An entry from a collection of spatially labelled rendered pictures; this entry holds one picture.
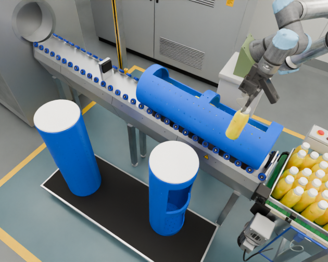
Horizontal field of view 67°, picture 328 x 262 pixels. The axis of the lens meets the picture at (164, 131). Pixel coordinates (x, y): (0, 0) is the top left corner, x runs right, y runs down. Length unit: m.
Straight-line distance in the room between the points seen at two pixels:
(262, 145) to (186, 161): 0.41
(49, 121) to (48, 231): 1.11
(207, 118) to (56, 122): 0.91
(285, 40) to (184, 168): 0.78
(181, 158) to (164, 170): 0.12
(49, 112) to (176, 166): 0.88
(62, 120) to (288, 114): 2.70
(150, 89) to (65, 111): 0.56
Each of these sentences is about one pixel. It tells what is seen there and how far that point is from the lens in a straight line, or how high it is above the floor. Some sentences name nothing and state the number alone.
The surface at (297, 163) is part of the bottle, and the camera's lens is 1.63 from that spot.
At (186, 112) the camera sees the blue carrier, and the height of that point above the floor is 1.16.
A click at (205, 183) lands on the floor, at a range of 2.55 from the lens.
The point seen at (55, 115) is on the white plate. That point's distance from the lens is 1.71.
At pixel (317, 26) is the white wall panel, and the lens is 4.21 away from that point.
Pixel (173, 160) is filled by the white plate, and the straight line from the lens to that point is 1.40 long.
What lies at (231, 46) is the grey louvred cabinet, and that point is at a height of 0.66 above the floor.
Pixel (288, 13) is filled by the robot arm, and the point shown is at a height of 1.80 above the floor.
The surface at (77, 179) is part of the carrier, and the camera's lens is 2.08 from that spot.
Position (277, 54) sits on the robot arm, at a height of 1.72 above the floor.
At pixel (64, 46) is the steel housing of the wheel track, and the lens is 2.53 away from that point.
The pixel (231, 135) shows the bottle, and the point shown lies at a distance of 1.23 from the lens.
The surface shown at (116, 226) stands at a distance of 2.19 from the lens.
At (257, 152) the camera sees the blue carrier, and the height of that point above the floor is 1.16.
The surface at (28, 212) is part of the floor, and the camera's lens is 2.61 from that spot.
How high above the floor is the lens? 2.21
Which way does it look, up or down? 50 degrees down
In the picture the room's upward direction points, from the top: 4 degrees clockwise
